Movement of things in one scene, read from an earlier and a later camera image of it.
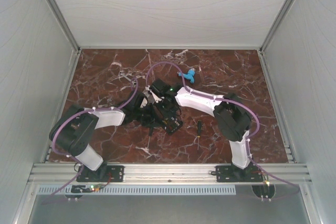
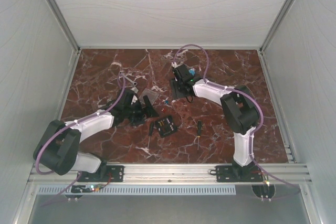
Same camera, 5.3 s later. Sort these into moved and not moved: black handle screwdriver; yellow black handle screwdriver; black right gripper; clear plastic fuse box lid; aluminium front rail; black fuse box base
Moved: black fuse box base; black right gripper
Not moved: aluminium front rail; clear plastic fuse box lid; black handle screwdriver; yellow black handle screwdriver
